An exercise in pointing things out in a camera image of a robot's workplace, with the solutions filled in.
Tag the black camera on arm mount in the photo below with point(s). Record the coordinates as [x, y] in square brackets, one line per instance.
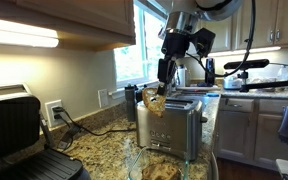
[261, 63]

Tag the beige lower cabinets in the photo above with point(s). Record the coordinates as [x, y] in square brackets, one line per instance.
[248, 131]

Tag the white wall switch plate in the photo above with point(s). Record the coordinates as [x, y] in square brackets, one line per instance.
[103, 98]

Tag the slice of sourdough bread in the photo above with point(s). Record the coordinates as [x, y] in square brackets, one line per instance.
[154, 102]

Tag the black panini press grill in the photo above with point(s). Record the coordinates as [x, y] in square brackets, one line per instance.
[21, 126]

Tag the wooden upper cabinet left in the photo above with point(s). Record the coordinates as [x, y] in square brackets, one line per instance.
[94, 25]

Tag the beige cabinets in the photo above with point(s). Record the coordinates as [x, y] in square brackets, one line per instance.
[271, 27]
[248, 131]

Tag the white small kitchen appliance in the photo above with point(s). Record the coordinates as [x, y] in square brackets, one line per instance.
[232, 83]

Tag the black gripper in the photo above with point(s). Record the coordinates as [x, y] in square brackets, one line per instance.
[174, 47]

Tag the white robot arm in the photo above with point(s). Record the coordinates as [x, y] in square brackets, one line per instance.
[181, 30]

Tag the kitchen window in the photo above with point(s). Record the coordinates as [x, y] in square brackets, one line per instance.
[138, 64]

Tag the beige upper cabinets right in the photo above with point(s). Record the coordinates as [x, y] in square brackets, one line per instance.
[271, 27]

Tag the white wall power outlet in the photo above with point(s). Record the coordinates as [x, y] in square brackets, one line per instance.
[50, 106]

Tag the under-cabinet light strip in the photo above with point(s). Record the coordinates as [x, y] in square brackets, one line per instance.
[12, 33]

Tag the black tall coffee grinder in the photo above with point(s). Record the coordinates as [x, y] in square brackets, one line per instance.
[209, 73]

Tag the white paper towel roll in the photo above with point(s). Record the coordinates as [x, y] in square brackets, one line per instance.
[182, 76]

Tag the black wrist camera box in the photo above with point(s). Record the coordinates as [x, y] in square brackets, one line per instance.
[203, 41]

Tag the clear glass baking dish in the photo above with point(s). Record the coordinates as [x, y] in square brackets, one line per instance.
[151, 164]

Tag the stainless steel two-slot toaster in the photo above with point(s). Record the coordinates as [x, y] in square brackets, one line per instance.
[177, 132]

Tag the dark grey water bottle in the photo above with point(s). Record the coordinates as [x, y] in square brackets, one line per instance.
[130, 102]

